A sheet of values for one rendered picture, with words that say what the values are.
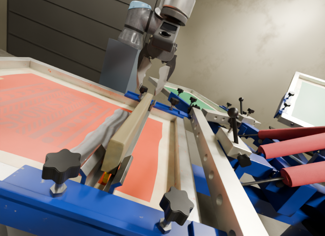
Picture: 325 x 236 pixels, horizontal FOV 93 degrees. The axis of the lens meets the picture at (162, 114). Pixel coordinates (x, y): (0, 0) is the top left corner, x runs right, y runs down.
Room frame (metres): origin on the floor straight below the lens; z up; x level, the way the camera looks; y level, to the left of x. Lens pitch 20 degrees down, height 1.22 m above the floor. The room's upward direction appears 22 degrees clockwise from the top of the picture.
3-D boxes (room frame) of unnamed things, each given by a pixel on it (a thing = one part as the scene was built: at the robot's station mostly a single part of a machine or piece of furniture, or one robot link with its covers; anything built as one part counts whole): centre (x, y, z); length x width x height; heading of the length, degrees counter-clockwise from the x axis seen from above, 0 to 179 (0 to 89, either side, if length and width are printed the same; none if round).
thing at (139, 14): (0.98, 0.33, 1.37); 0.13 x 0.12 x 0.14; 104
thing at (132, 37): (0.98, 0.34, 1.25); 0.15 x 0.15 x 0.10
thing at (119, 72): (0.98, 0.34, 0.60); 0.18 x 0.18 x 1.20; 86
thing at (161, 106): (0.71, 0.05, 0.97); 0.30 x 0.05 x 0.07; 94
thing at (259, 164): (0.45, -0.29, 1.02); 0.17 x 0.06 x 0.05; 94
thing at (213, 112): (1.24, -0.28, 1.05); 1.08 x 0.61 x 0.23; 34
